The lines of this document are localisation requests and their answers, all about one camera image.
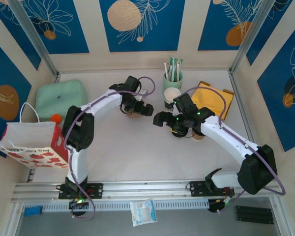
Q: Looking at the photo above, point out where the black mounting plate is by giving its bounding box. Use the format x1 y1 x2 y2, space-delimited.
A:
188 180 235 197
58 182 104 200

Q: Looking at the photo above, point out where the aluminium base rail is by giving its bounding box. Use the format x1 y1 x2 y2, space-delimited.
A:
11 177 282 205

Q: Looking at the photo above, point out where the mint green straw holder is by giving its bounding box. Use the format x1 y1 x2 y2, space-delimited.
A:
162 70 184 92

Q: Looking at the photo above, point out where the aluminium side rail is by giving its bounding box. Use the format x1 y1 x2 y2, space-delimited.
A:
228 70 268 178
26 71 61 183

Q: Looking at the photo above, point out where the brown paper coffee cup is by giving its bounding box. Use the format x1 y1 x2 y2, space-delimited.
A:
192 129 205 141

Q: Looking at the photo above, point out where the black ribbed block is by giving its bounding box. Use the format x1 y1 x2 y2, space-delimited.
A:
233 205 275 225

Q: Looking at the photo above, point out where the brown cardboard napkin box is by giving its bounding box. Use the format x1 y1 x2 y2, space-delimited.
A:
190 80 235 121

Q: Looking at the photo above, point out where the aluminium frame leg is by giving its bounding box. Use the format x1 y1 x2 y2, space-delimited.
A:
269 196 293 236
4 206 25 236

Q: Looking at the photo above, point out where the orange capped bottle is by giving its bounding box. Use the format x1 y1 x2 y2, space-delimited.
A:
51 114 64 126

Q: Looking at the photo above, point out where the aluminium frame post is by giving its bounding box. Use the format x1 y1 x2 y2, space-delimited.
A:
229 0 278 74
7 0 61 83

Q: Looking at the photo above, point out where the yellow napkin stack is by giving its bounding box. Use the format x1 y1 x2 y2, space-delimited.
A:
191 83 234 120

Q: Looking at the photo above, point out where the white black paper coffee cup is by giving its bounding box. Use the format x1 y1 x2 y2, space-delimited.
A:
163 87 182 111

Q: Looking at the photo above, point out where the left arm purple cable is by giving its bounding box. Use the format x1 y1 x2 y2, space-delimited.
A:
63 76 156 221

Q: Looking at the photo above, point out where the white slotted cable duct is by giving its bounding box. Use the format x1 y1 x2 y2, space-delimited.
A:
22 198 210 213

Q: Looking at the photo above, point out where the mint green zip pouch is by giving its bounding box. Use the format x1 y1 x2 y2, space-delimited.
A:
35 79 86 119

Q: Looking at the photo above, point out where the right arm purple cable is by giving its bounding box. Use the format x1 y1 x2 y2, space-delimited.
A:
179 86 286 214

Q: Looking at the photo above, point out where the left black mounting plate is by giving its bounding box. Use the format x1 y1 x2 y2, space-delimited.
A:
58 182 104 200

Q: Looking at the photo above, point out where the white blue wipes packet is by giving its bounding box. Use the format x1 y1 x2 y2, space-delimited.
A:
129 198 158 227

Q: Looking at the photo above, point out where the red white paper gift bag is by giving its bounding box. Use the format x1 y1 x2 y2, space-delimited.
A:
0 102 70 170

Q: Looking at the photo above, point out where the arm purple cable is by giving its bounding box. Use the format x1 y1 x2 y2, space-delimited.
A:
179 86 286 214
63 76 156 221

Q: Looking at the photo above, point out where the black electronics module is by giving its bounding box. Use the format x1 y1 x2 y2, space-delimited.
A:
207 198 231 214
68 196 90 217

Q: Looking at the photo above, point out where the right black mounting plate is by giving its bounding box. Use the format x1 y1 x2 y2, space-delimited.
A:
188 180 235 197

